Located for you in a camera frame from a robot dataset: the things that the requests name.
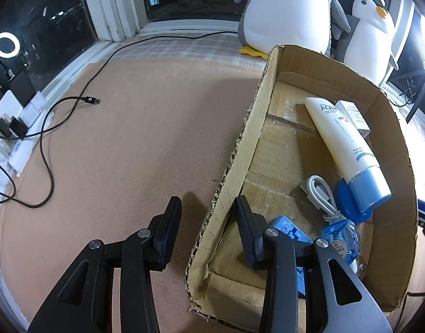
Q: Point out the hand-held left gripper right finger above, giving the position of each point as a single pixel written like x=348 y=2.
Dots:
x=249 y=236

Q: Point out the plaid cloth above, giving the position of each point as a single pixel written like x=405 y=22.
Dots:
x=198 y=50

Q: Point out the small white carton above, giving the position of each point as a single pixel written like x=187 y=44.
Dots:
x=354 y=116

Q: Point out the blue plastic box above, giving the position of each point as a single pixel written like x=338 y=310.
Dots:
x=285 y=223

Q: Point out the white power strip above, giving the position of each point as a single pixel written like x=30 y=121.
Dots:
x=25 y=147

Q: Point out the white tube with blue cap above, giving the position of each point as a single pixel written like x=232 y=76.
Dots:
x=340 y=135

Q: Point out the small black plug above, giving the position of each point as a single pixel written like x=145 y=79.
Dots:
x=15 y=126

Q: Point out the brown mat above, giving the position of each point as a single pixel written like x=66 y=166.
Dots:
x=129 y=152

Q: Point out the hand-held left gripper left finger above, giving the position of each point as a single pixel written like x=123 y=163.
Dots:
x=169 y=242

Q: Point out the black stand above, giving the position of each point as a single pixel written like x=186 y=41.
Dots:
x=419 y=93

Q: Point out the black power adapter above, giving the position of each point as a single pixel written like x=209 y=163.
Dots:
x=21 y=88

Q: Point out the round blue lid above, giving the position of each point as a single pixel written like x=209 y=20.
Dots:
x=342 y=197

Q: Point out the large penguin plush toy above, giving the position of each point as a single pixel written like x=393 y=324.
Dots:
x=288 y=10

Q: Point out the cardboard box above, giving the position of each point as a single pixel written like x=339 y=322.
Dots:
x=285 y=152

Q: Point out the white charger block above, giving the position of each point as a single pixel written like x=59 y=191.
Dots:
x=9 y=104

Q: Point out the clear blue bottle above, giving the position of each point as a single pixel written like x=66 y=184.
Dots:
x=340 y=236

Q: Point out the small penguin plush toy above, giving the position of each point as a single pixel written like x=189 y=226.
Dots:
x=368 y=45

